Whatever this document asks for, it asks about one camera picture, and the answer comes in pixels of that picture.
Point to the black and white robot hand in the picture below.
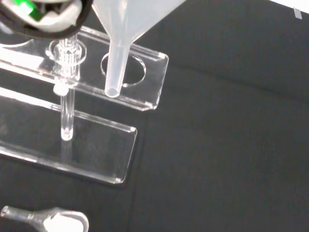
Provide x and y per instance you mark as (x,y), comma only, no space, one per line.
(51,23)

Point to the clear weighing funnel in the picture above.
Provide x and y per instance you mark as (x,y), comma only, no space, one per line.
(65,221)

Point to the clear acrylic funnel stand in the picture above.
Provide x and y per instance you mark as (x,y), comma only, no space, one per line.
(101,149)

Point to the small white tape piece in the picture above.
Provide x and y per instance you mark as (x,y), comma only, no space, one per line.
(297,12)

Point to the black cloth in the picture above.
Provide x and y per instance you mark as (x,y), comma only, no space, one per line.
(217,145)

